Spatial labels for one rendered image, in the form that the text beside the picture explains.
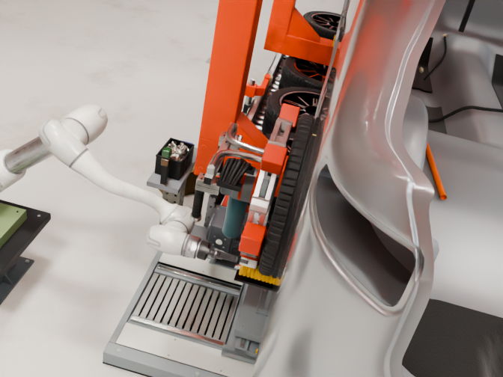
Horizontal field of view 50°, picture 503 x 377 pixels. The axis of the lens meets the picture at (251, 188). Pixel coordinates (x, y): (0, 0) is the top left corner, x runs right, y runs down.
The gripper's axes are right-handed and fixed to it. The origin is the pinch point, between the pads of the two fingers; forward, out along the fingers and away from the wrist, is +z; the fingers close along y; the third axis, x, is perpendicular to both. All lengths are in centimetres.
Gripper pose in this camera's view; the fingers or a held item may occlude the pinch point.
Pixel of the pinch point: (248, 262)
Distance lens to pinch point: 212.0
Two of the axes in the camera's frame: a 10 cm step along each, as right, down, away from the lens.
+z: 9.6, 2.6, -0.6
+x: 2.7, -9.5, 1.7
